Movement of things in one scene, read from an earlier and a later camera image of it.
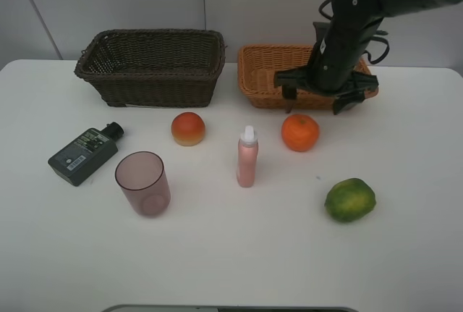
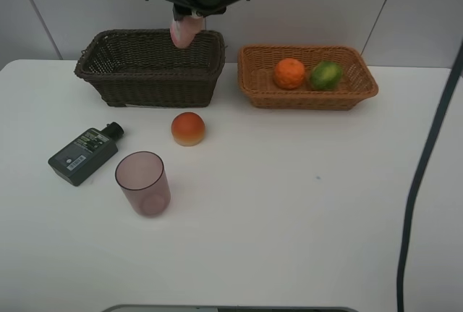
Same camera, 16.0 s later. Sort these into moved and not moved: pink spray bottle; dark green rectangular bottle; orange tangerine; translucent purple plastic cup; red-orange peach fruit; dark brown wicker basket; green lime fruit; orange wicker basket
Moved: green lime fruit; pink spray bottle; orange tangerine
Not moved: dark green rectangular bottle; orange wicker basket; dark brown wicker basket; translucent purple plastic cup; red-orange peach fruit
